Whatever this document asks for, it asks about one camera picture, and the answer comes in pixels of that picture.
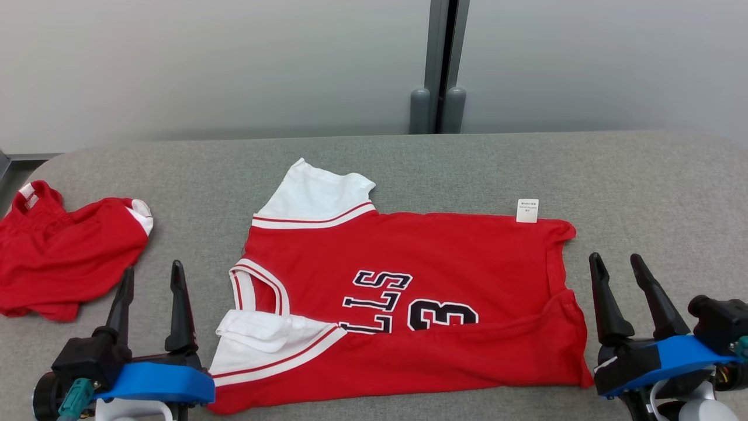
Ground grey partition post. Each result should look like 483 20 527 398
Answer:
424 0 471 134

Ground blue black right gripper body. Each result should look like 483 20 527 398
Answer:
593 334 738 399

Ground red white basketball shorts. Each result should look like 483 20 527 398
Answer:
0 180 154 322

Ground grey wall base strip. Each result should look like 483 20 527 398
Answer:
0 149 62 163

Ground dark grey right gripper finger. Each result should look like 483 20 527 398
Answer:
588 253 635 346
630 253 691 340

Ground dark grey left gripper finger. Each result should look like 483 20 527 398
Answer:
105 267 135 348
165 261 198 354

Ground grey rounded post foot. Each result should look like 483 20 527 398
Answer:
442 87 466 134
410 88 432 135

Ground red white basketball jersey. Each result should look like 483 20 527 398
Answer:
209 158 595 415

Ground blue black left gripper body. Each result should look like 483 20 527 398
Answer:
93 350 216 407

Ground teal left camera connector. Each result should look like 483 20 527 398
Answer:
57 378 94 421

